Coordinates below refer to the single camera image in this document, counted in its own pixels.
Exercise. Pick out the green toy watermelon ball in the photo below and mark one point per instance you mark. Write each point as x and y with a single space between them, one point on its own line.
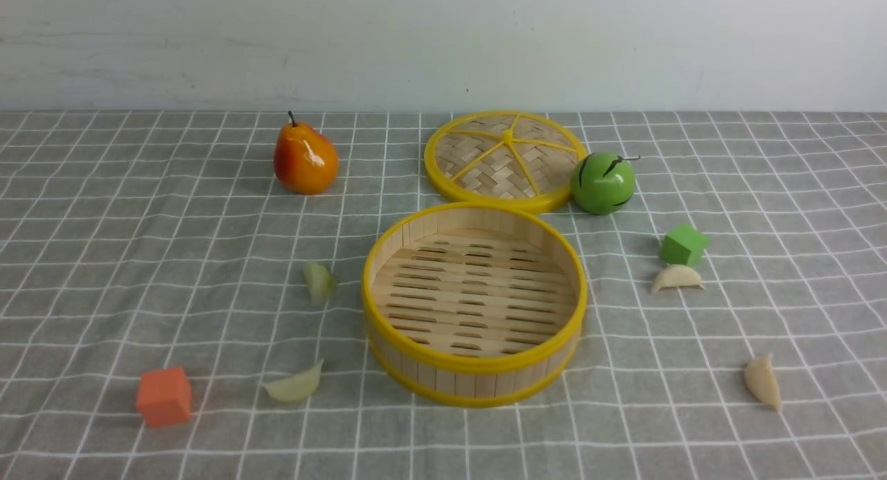
603 182

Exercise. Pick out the cream dumpling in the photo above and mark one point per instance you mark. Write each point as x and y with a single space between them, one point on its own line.
761 381
676 276

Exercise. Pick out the greenish dumpling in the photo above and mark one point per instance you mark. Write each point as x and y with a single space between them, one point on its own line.
321 283
295 388

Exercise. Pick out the green cube block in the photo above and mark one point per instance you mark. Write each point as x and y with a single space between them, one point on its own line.
683 245

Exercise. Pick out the yellow bamboo steamer lid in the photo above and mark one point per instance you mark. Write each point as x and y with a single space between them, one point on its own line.
504 158

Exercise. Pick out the grey checkered tablecloth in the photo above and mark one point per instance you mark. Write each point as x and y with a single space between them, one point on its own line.
136 241

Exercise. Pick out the yellow bamboo steamer tray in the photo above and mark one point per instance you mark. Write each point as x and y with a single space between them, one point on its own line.
473 305

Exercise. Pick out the orange cube block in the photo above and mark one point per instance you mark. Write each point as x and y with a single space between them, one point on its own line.
164 397

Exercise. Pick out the orange red toy pear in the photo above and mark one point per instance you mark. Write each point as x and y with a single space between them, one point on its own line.
304 160

